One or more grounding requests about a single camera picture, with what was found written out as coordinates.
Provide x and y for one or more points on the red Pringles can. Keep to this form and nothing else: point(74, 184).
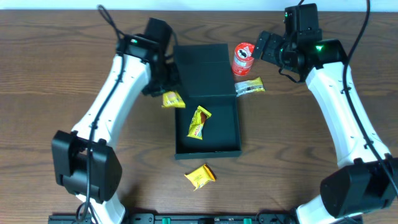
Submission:
point(243, 60)

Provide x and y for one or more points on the yellow orange snack packet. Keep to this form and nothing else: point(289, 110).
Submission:
point(172, 99)

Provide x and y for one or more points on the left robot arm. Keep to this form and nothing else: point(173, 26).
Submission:
point(84, 160)

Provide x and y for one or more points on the silver yellow snack packet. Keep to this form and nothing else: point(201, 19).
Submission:
point(249, 86)

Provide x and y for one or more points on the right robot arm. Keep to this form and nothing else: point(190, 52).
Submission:
point(366, 179)

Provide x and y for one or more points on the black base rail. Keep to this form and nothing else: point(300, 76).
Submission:
point(148, 218)

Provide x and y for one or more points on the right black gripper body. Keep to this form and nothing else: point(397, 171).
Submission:
point(265, 47)

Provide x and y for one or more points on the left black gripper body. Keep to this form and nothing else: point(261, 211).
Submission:
point(160, 82)

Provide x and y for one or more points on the yellow chocolate wafer packet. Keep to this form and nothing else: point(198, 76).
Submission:
point(197, 123)

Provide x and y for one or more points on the dark green open box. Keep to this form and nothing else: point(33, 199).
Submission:
point(206, 80)

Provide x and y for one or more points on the small yellow snack packet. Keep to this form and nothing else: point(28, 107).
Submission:
point(201, 176)

